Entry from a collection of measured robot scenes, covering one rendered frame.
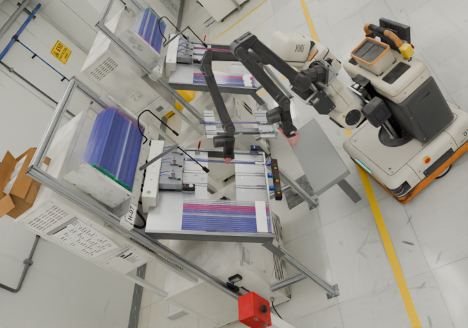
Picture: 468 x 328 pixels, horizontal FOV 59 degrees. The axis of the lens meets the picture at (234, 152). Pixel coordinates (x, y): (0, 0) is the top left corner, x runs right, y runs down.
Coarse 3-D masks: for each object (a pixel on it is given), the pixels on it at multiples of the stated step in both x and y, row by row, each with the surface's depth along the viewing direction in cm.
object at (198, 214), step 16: (192, 208) 242; (208, 208) 243; (224, 208) 244; (240, 208) 246; (256, 208) 247; (192, 224) 234; (208, 224) 235; (224, 224) 236; (240, 224) 237; (256, 224) 238
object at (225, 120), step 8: (208, 64) 233; (208, 72) 234; (208, 80) 237; (208, 88) 240; (216, 88) 239; (216, 96) 240; (216, 104) 241; (224, 104) 242; (224, 112) 243; (224, 120) 243; (224, 128) 244
